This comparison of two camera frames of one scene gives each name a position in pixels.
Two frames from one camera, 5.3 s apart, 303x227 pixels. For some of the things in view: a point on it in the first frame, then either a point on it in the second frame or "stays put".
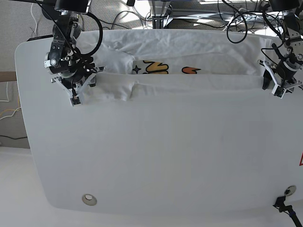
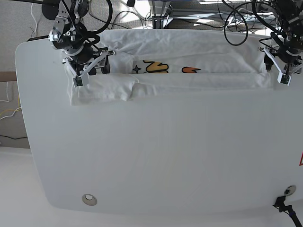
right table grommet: [290, 190] stays put
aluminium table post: [158, 8] stays put
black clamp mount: [280, 204] stays put
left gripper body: [76, 88] to [81, 65]
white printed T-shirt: [129, 62] stays put
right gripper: [273, 78] to [291, 67]
